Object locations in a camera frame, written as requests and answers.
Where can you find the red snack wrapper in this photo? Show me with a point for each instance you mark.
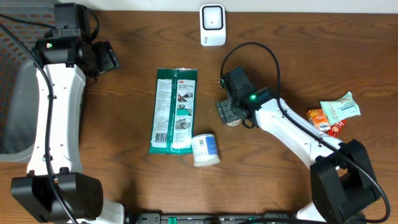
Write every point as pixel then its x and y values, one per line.
pixel 336 128

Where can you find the light green wipes packet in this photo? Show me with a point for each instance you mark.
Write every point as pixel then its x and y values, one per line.
pixel 341 109

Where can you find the orange tissue pack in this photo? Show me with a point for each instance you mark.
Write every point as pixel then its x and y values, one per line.
pixel 318 118

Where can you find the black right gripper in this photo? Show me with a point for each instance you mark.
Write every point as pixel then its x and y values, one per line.
pixel 224 108

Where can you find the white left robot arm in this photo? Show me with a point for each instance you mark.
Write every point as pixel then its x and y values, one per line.
pixel 55 189

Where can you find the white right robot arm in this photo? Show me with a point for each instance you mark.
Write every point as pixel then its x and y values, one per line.
pixel 341 175

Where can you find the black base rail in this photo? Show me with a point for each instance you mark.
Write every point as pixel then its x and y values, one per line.
pixel 156 218

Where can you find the white barcode scanner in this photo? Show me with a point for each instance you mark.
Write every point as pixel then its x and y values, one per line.
pixel 212 25

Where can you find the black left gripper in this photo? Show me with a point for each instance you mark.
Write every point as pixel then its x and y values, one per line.
pixel 110 60

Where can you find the large green 3M package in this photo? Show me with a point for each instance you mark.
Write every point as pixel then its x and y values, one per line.
pixel 174 111

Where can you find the green lid jar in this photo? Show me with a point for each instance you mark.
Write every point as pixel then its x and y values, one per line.
pixel 235 123

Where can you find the white lid blue jar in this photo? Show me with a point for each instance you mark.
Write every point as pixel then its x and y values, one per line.
pixel 205 151

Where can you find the grey plastic shopping basket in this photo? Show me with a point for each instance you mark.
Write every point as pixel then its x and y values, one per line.
pixel 19 88

